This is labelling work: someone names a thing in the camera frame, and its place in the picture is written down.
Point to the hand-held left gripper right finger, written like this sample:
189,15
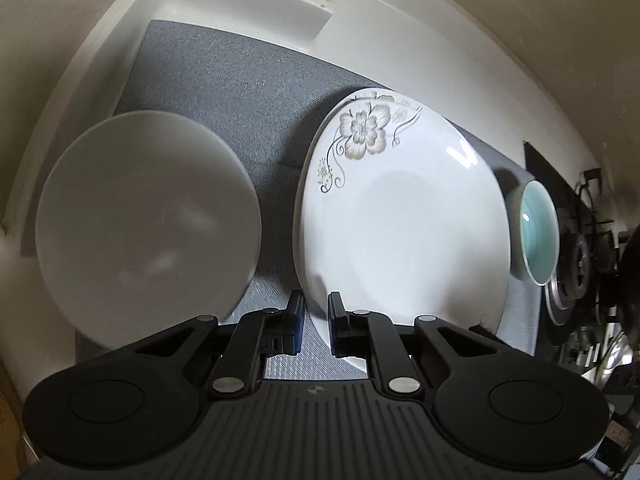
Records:
334,335

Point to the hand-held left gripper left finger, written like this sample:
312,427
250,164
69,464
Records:
298,327

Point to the white floral plate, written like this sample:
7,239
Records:
400,220

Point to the plain white plate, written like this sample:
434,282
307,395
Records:
145,220

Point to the teal glazed bowl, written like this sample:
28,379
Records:
537,230

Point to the metal stove burner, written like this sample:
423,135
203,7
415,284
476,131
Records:
570,270

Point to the grey fabric mat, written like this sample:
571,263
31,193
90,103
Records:
225,90

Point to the black gas stove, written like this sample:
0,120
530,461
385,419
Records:
537,165

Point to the black stove grate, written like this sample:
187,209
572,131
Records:
590,195

